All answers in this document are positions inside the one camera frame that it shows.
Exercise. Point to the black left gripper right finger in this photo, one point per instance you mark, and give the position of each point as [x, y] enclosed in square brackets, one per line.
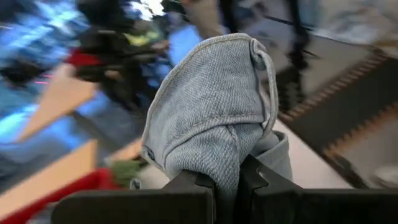
[311, 207]

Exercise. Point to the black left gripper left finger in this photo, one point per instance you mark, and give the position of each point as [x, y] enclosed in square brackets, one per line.
[140, 207]

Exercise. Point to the light blue denim jeans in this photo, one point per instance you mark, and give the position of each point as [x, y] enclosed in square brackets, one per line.
[211, 102]

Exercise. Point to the red ribbed plastic bin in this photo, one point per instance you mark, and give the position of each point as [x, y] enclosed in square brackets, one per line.
[62, 193]

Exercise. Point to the black mat striped edge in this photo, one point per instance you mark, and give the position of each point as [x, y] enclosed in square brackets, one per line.
[351, 115]

